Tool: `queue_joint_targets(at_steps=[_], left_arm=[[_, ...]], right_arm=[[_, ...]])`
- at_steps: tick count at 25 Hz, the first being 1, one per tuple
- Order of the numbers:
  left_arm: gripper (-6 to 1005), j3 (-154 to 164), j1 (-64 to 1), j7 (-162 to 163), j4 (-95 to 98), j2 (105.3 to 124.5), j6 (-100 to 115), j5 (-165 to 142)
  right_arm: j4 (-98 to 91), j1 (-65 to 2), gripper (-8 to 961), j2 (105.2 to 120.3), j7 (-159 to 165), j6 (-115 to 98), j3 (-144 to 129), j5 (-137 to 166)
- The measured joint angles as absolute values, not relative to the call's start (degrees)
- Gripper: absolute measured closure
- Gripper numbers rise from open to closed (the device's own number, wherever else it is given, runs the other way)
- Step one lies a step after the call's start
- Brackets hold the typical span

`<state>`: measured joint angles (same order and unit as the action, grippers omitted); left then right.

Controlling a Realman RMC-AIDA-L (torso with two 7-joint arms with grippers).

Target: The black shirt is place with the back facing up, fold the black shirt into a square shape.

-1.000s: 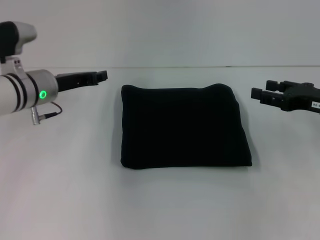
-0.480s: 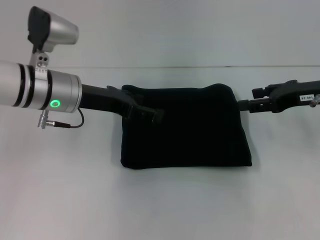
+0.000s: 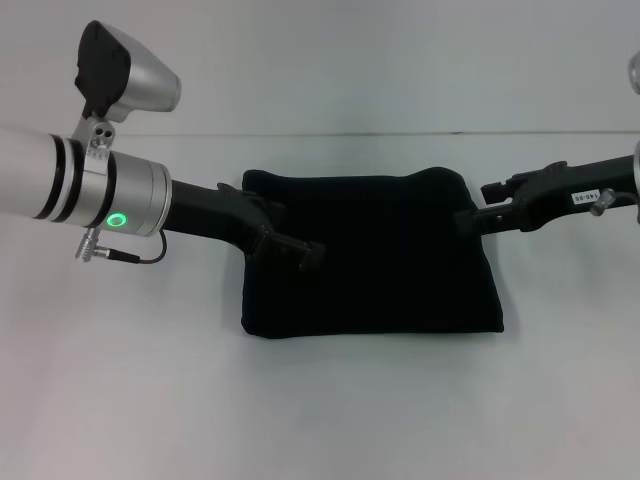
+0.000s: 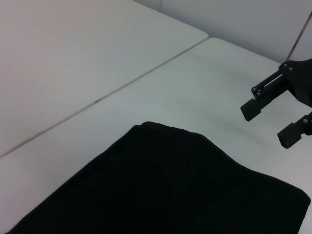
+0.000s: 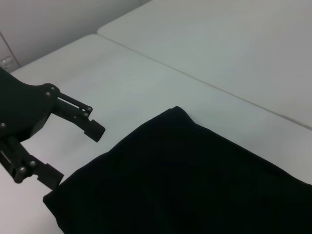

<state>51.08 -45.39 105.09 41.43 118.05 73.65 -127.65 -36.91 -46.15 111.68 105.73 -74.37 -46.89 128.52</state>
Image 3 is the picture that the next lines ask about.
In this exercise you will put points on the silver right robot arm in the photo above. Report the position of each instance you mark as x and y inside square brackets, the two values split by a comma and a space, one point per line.
[637, 170]

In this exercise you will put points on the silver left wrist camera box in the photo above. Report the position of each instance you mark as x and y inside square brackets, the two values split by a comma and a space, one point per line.
[125, 80]

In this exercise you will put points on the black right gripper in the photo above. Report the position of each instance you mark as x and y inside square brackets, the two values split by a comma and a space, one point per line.
[575, 192]

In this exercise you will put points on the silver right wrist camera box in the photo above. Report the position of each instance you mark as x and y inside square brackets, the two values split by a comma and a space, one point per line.
[635, 72]

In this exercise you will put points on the black shirt with FREE print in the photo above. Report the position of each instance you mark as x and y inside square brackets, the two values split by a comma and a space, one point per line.
[390, 260]

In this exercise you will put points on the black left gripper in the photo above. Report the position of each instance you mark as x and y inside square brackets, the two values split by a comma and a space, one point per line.
[215, 215]

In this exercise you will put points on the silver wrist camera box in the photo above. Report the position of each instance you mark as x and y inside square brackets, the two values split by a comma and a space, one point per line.
[635, 72]
[125, 80]

